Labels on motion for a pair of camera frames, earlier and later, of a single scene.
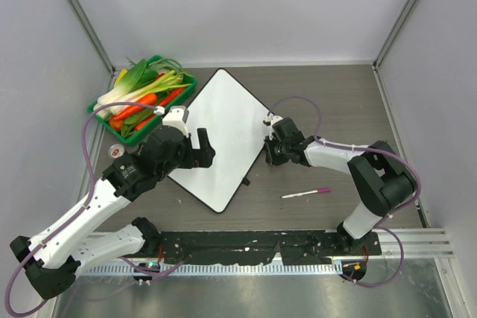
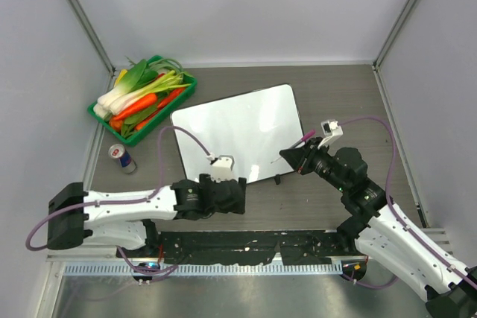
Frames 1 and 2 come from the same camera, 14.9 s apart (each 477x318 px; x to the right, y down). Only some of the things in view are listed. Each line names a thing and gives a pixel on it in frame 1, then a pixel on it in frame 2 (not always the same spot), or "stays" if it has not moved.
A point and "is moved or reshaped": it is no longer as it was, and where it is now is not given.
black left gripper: (206, 151) → (238, 208)
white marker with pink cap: (320, 190) is moved or reshaped
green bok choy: (136, 77) stays
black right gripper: (270, 158) → (301, 159)
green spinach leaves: (128, 128) stays
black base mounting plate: (236, 248) stays
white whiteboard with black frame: (232, 118) is moved or reshaped
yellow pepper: (122, 72) stays
